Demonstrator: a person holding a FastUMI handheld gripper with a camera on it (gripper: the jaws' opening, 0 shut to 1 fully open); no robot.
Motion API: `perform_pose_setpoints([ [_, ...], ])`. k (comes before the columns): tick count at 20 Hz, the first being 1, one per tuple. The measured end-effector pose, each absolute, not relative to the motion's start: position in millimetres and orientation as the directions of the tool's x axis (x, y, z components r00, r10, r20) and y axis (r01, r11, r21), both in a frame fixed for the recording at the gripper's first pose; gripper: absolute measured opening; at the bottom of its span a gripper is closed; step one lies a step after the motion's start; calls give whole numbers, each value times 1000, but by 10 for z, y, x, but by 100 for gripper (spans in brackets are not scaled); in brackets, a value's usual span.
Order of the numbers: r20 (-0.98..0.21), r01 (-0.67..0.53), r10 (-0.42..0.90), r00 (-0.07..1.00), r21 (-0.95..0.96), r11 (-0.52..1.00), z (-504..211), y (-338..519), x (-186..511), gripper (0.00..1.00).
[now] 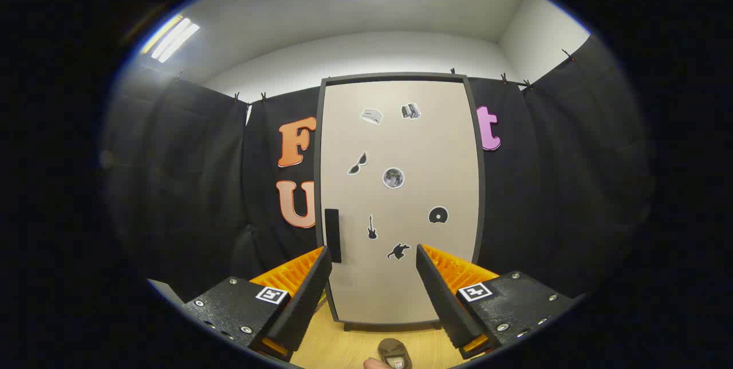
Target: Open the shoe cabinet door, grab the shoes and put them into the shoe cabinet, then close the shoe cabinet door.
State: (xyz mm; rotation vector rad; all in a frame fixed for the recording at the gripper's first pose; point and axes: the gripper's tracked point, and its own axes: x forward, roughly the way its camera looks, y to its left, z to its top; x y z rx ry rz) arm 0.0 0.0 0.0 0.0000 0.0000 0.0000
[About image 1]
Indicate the beige shoe cabinet door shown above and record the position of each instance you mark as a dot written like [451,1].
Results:
[401,283]

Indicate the black backdrop cloth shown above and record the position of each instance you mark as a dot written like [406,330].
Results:
[544,197]

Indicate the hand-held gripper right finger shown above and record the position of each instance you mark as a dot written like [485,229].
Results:
[444,303]

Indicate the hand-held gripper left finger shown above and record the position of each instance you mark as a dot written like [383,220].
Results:
[306,306]

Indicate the grey shoe cabinet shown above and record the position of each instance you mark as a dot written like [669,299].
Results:
[481,197]

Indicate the slanted ceiling light panel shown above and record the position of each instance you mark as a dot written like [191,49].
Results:
[172,39]

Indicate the brown fuzzy shoe with bow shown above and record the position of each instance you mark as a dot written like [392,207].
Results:
[392,349]

